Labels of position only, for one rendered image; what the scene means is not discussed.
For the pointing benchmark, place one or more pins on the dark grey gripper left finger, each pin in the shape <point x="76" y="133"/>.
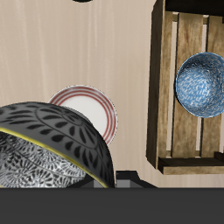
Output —
<point x="89" y="184"/>

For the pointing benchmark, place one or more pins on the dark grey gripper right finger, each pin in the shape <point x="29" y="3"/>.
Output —
<point x="127" y="178"/>

